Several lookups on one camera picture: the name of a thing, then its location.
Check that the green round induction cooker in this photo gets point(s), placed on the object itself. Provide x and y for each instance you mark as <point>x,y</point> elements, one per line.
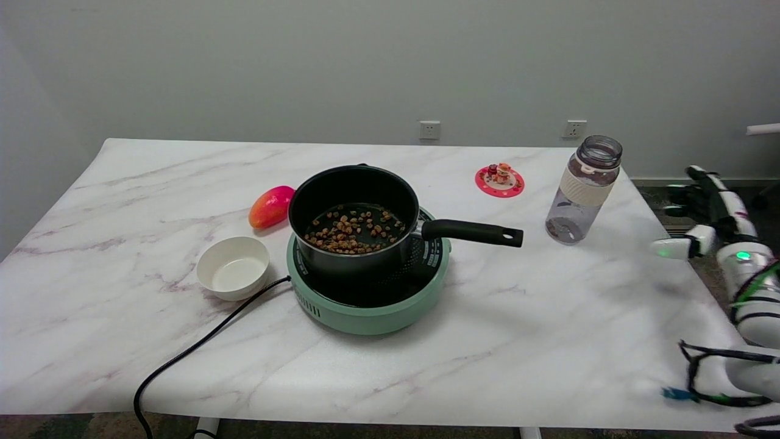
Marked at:
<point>372,302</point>

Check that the clear bottle with beige band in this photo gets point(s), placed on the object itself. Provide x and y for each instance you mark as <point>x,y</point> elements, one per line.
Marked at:
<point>579,195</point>

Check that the white empty bowl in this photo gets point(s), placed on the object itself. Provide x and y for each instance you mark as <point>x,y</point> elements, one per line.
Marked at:
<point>233,268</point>

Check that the red coaster with small figurine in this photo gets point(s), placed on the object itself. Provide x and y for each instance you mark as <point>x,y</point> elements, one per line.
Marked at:
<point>499,180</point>

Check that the red orange mango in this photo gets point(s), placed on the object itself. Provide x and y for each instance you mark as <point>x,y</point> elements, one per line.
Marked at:
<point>271,206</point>

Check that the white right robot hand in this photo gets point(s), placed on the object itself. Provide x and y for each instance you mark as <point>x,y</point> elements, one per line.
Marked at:
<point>740,259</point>

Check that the white table leg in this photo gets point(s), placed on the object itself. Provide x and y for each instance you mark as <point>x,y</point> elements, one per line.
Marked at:
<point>207,427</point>
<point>530,432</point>

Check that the white horizontal pipe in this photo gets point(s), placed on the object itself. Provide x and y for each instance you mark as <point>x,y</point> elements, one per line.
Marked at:
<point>765,128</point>

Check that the white wall socket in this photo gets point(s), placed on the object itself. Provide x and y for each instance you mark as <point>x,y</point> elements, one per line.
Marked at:
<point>574,129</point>
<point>429,130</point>

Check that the brown food pieces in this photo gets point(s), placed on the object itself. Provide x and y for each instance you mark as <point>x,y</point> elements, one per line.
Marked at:
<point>350,231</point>

